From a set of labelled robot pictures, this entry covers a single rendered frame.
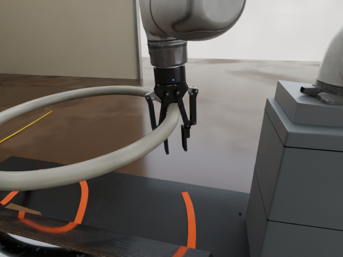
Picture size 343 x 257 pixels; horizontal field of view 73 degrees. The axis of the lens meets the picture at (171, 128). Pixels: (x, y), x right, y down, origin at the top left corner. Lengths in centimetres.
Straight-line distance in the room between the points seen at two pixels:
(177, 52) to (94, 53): 507
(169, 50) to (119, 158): 25
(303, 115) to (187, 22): 68
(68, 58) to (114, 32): 127
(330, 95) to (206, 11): 75
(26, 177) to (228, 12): 37
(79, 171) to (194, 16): 28
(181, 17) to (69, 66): 563
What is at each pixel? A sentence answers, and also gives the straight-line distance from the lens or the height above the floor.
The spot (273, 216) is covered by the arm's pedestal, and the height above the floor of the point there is 42.
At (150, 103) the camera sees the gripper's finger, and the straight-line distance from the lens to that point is 57.
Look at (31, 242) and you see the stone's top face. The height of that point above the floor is 82.
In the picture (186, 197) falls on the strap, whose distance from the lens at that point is 169.
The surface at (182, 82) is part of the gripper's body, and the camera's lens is 57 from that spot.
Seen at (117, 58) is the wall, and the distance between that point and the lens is 535.
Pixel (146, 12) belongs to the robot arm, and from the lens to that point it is 50.
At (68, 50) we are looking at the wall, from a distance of 587.
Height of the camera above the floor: 113
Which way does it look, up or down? 24 degrees down
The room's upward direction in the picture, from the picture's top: straight up
